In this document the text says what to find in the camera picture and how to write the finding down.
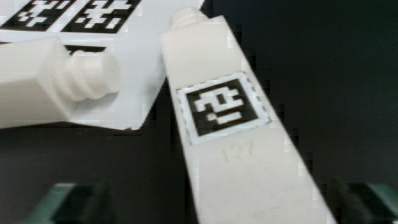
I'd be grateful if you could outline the white desk leg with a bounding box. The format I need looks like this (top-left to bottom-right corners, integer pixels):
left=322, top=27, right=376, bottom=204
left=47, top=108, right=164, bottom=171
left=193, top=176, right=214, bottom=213
left=0, top=37, right=121, bottom=128
left=162, top=7, right=338, bottom=224

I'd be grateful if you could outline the white marker sheet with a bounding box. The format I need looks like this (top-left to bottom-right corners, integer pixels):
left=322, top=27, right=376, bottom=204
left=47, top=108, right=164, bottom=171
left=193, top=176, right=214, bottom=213
left=0, top=0, right=205, bottom=130

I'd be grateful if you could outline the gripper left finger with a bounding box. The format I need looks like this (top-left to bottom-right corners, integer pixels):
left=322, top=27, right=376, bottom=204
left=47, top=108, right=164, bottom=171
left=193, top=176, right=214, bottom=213
left=18, top=182, right=114, bottom=224

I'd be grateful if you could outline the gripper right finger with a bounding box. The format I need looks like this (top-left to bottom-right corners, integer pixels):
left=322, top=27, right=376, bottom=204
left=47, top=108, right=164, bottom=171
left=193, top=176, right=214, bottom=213
left=336, top=183, right=398, bottom=224

